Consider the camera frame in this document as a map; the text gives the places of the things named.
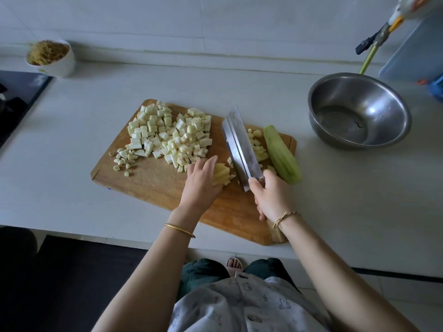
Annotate dark green trousers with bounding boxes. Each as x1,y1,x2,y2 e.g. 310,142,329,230
176,257,300,302

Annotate peeled yellow potato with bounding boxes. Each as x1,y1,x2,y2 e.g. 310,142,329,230
227,126,278,183

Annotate person's right hand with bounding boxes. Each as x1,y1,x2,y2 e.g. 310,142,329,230
248,168,299,224

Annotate black floor mat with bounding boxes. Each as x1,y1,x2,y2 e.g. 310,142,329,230
0,235,150,332

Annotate wall tap with hose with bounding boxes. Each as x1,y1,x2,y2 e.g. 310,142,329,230
355,24,392,56

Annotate yellow potato piece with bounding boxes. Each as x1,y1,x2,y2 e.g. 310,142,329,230
212,162,232,188

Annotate dark green bottle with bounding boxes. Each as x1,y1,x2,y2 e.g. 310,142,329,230
428,74,443,103

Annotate pile of garlic cloves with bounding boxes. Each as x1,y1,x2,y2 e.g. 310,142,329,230
107,146,141,178

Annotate wooden cutting board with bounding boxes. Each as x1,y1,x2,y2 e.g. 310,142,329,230
90,99,298,247

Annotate cleaver with wooden handle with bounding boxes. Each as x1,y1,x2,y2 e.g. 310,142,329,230
221,109,288,244

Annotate pile of white diced vegetable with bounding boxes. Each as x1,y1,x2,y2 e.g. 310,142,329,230
152,107,214,173

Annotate person's right foot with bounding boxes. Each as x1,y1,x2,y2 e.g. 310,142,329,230
226,256,245,275

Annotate gold bangle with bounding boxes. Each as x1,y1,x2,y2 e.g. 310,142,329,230
163,222,197,239

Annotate braided cord bracelet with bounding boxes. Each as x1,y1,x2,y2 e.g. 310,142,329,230
273,210,302,230

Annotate person's left hand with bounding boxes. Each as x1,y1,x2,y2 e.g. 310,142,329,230
176,155,226,222

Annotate light blue plastic board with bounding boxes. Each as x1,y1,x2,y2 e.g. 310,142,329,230
378,13,443,84

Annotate deep stainless steel bowl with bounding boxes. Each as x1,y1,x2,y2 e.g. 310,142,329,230
307,72,413,151

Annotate person's left forearm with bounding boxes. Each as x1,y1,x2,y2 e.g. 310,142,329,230
92,214,198,332

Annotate person's right forearm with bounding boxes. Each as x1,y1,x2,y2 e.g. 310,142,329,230
277,214,419,332

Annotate white bowl of noodles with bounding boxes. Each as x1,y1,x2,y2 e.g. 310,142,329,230
25,38,77,79

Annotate black gas stove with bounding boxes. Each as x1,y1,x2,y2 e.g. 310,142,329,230
0,70,53,151

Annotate peeled green cucumber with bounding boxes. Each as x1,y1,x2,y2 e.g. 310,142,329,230
263,125,304,185

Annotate white patterned garment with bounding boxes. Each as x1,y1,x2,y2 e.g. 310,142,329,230
168,272,333,332

